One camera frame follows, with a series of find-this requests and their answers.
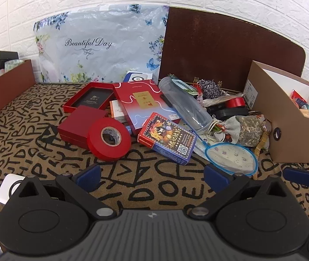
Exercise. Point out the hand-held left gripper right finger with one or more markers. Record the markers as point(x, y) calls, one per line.
point(217, 176)

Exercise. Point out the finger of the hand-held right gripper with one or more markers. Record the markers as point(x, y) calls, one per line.
point(298, 176)

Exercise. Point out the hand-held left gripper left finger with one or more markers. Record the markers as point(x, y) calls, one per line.
point(87, 176)

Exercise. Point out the clear plastic tube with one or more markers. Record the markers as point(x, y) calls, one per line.
point(187, 108)

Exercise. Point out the red tape roll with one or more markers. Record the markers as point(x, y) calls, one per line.
point(97, 146)

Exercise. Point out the open cardboard box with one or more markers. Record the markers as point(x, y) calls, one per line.
point(293, 136)

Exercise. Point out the small blue net racket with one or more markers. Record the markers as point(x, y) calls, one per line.
point(255, 160)

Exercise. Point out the red square box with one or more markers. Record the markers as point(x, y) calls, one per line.
point(75, 125)

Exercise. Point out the dried herb sachet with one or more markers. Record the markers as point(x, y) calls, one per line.
point(244, 130)

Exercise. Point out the gold wristwatch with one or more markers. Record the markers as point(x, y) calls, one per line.
point(265, 132)

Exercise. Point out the playing card box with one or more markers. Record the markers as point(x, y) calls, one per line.
point(168, 138)

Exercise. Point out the orange small carton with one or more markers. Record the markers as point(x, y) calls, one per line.
point(305, 113)

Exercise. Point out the black case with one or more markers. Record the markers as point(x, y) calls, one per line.
point(230, 112)

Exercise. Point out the orange white small box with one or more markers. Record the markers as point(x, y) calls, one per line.
point(116, 111)

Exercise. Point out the cotton swab packet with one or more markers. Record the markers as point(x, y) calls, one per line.
point(214, 102)

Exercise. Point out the red ribbon roll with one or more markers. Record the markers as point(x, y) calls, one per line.
point(236, 102)

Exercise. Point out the red tray box black insert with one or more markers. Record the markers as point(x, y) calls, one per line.
point(92, 98)

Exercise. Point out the red packet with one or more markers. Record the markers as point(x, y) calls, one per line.
point(295, 95)

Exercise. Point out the red flat wavy-line box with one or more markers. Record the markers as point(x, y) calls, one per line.
point(140, 114)

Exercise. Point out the white small device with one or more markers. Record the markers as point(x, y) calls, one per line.
point(6, 189)

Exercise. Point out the red beaded charm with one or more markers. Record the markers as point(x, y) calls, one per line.
point(198, 93)

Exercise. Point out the steel wool scrubber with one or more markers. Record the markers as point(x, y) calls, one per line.
point(211, 88)

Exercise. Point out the green pen packet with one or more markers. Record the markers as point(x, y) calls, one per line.
point(190, 89)

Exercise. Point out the blue white device box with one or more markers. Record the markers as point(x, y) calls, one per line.
point(138, 76)

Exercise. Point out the floral plastic bag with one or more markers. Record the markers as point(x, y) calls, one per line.
point(100, 59)

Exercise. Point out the brown low cardboard box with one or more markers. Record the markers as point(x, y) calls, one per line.
point(10, 87)

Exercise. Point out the dark brown wooden board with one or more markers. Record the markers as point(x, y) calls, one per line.
point(225, 51)

